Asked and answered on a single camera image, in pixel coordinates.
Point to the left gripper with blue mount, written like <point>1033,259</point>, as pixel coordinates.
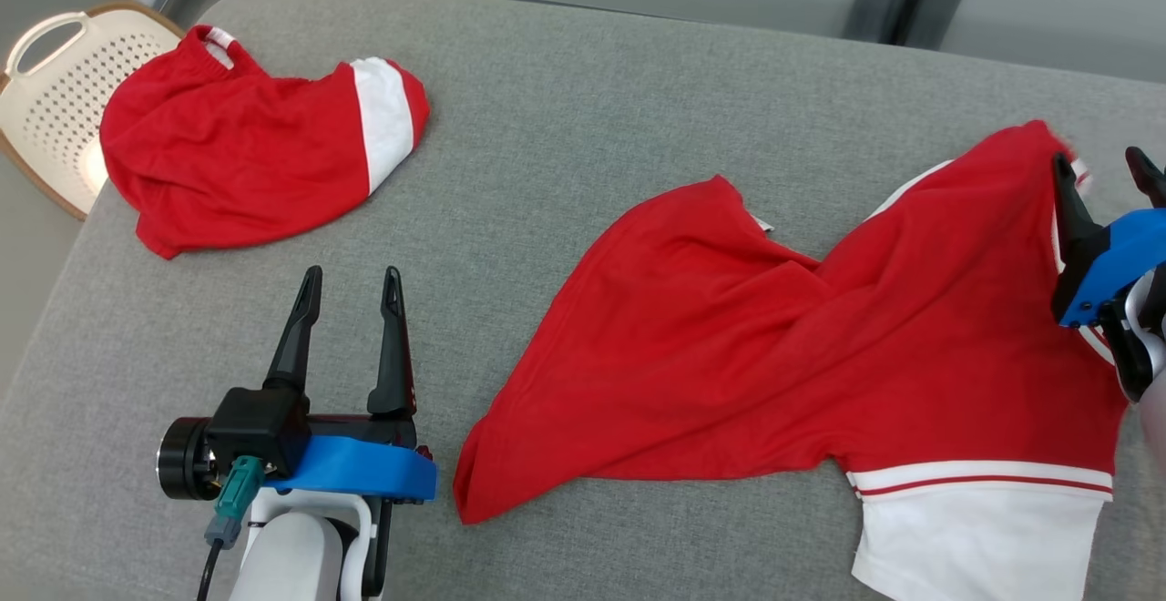
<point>364,473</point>

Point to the right gripper with blue mount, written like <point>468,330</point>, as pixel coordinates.
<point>1111,264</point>

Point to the red shorts with white bands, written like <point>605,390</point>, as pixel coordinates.
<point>228,155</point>

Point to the red lettered jersey shirt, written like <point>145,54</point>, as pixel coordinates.
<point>774,355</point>

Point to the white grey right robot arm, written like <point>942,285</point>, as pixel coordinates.
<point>1155,419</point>

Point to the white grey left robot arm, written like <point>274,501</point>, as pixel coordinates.
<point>287,555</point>

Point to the cream perforated laundry basket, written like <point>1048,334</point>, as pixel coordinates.
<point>55,100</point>

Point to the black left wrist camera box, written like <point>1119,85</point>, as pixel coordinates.
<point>260,423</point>

